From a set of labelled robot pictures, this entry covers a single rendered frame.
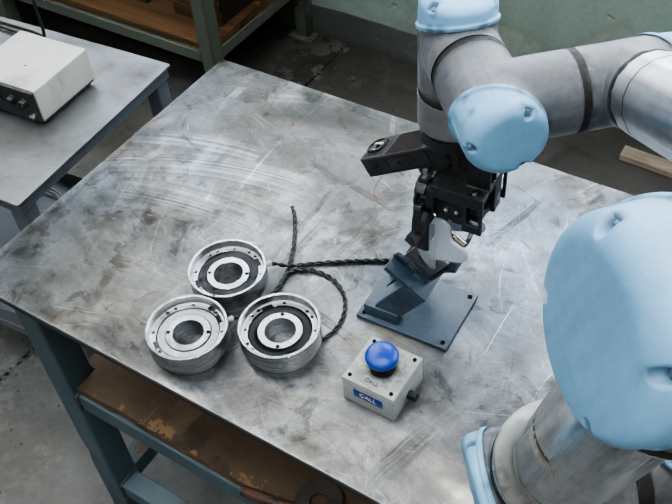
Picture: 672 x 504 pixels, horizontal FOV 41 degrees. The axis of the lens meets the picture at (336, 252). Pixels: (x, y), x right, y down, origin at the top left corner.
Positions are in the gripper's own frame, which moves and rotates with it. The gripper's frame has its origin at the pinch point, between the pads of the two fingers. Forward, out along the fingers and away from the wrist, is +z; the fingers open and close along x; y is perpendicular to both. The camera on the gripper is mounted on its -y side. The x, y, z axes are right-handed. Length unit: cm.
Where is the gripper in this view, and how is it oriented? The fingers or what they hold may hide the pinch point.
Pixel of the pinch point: (433, 249)
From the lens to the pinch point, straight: 108.6
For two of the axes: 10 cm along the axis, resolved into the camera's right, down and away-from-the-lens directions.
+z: 0.7, 6.8, 7.3
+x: 4.9, -6.6, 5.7
